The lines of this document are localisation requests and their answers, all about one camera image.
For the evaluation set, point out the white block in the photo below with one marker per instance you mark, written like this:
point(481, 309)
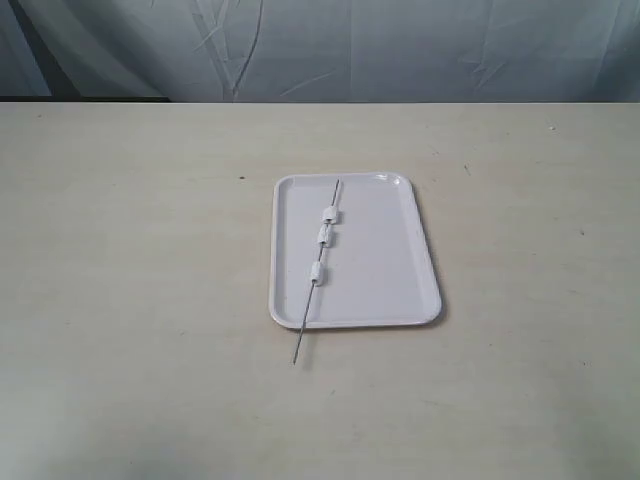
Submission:
point(325, 235)
point(330, 215)
point(317, 273)

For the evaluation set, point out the white block top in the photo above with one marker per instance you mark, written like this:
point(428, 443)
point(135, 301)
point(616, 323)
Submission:
point(330, 215)

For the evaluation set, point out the white block bottom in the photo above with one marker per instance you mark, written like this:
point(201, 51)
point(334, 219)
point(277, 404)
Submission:
point(317, 273)

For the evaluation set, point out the thin metal skewer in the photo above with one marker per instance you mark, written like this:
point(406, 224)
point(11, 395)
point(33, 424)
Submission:
point(312, 288)

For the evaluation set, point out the white plastic tray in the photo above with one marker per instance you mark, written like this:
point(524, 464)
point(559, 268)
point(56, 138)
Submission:
point(379, 271)

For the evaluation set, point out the white backdrop curtain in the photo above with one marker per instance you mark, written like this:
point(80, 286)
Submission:
point(322, 51)

